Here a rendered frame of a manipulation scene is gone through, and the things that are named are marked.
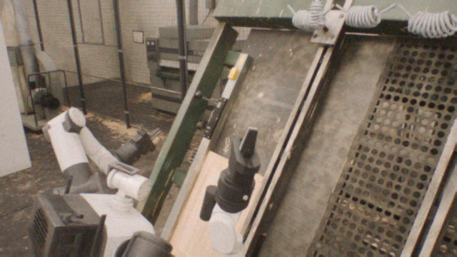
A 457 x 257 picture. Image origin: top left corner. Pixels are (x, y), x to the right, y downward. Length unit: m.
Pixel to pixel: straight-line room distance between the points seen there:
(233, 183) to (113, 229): 0.34
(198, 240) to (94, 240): 0.62
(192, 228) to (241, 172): 0.79
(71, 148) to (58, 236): 0.42
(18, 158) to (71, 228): 4.09
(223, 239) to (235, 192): 0.14
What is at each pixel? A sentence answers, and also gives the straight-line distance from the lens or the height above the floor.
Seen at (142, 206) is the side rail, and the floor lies 0.99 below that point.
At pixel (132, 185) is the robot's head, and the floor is 1.43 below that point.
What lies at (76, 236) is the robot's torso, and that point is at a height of 1.37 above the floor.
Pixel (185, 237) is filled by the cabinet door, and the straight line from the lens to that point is 1.51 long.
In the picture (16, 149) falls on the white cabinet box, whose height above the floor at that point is 0.29.
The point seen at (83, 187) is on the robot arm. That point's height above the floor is 1.35.
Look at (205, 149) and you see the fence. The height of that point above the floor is 1.31.
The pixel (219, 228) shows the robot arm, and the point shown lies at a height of 1.39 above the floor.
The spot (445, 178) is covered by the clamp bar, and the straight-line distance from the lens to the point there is 1.02.
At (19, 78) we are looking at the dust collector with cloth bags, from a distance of 6.84.
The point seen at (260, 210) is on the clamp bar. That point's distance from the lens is 1.19.
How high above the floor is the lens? 1.89
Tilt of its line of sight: 20 degrees down
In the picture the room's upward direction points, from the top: straight up
